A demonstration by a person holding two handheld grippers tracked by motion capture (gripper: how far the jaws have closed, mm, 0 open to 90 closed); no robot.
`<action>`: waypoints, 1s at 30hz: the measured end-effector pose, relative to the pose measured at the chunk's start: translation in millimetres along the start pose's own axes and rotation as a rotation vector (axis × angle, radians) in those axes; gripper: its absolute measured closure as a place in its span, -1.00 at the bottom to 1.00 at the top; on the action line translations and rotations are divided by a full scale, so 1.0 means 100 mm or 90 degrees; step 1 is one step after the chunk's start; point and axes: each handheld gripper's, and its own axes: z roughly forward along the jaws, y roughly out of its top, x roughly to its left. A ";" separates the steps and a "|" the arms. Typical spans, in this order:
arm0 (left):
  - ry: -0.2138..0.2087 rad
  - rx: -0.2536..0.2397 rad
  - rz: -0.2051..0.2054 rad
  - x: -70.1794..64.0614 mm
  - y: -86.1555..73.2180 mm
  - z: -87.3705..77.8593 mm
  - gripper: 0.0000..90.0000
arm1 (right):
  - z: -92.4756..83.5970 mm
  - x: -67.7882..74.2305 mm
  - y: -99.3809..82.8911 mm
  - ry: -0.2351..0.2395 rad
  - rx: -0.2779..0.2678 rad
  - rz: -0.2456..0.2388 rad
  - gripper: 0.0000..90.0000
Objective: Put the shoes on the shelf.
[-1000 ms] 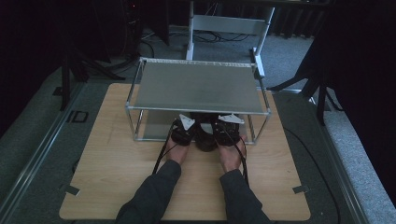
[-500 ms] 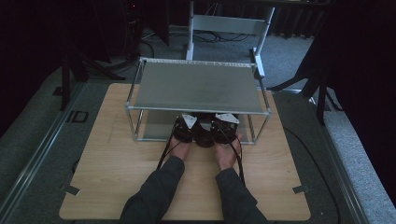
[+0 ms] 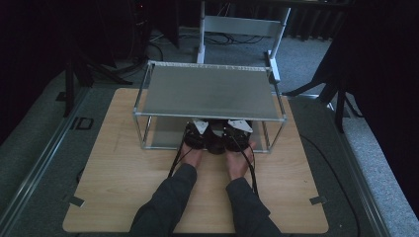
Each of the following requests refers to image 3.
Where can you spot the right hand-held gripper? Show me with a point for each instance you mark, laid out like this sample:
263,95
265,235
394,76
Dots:
237,138

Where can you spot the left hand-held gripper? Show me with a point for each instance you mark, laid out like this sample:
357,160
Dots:
195,136

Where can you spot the grey metal shoe rack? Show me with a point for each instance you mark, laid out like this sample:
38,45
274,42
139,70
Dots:
210,92

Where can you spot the person's left hand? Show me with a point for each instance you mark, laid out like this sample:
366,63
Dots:
192,156

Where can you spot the person's right hand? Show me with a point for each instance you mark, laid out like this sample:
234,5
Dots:
237,164

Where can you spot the grey tape strip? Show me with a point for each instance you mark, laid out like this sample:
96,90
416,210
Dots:
318,200
76,200

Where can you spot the black tripod stand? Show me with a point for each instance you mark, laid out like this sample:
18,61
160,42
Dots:
339,98
70,82

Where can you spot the white desk frame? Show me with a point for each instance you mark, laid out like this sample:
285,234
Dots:
242,25

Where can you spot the aluminium floor rail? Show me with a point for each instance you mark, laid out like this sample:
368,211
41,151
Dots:
36,164
362,184

